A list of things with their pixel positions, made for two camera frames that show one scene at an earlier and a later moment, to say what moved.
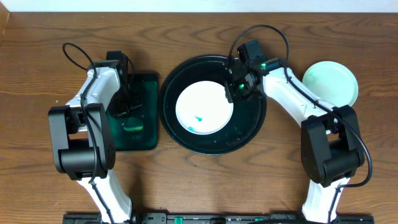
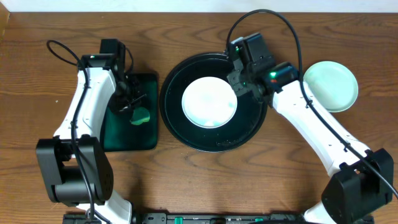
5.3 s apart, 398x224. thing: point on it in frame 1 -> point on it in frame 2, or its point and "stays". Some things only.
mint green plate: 333,82 stays
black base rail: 219,218 stays
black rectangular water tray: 137,130 stays
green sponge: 137,128 -> 140,116
